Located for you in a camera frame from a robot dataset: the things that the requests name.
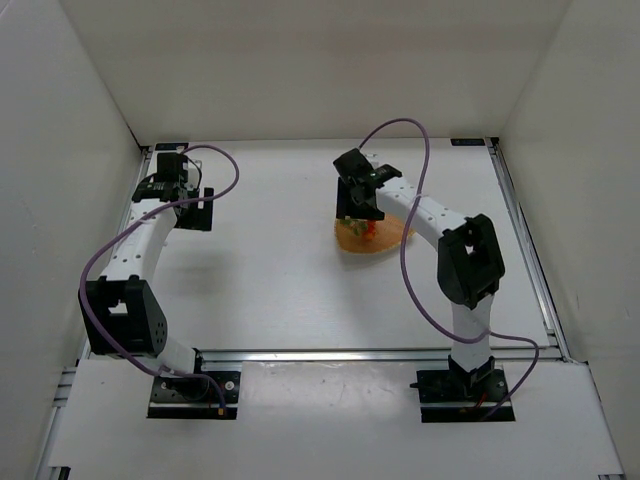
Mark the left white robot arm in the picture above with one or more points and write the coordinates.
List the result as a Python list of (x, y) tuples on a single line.
[(121, 298)]

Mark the left aluminium rail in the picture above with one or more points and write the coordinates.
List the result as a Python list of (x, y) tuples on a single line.
[(62, 393)]

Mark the woven triangular fruit bowl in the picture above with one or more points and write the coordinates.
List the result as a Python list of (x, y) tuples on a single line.
[(388, 237)]

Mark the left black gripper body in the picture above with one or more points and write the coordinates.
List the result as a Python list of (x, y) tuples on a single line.
[(198, 215)]

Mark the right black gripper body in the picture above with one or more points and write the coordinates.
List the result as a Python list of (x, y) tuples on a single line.
[(357, 203)]

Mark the aluminium rail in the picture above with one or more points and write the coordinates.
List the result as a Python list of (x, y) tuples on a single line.
[(528, 250), (62, 393), (339, 355)]

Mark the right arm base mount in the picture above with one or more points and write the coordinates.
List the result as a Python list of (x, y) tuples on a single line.
[(444, 398)]

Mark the front aluminium rail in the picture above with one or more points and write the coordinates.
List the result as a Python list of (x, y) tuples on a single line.
[(339, 355)]

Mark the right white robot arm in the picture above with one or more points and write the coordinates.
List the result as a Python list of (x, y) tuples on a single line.
[(469, 260)]

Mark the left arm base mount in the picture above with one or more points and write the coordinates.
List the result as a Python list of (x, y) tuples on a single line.
[(178, 398)]

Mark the fake cherry tomato sprig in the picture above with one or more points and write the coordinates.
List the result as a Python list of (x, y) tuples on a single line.
[(365, 229)]

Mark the right aluminium rail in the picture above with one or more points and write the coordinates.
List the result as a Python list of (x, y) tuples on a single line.
[(528, 250)]

